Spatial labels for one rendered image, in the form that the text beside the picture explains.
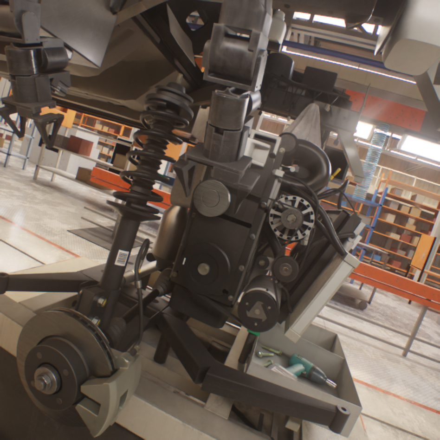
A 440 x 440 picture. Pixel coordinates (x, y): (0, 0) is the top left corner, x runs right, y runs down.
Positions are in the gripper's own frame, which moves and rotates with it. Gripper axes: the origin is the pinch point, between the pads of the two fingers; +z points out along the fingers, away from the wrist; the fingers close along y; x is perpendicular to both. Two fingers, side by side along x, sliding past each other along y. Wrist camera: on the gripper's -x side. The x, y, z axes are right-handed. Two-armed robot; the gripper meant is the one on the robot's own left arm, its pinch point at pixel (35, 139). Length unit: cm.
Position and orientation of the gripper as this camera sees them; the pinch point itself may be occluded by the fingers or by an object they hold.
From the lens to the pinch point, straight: 78.0
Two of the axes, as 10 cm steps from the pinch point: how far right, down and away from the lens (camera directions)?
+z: -1.6, 8.1, 5.6
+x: -3.6, 4.8, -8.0
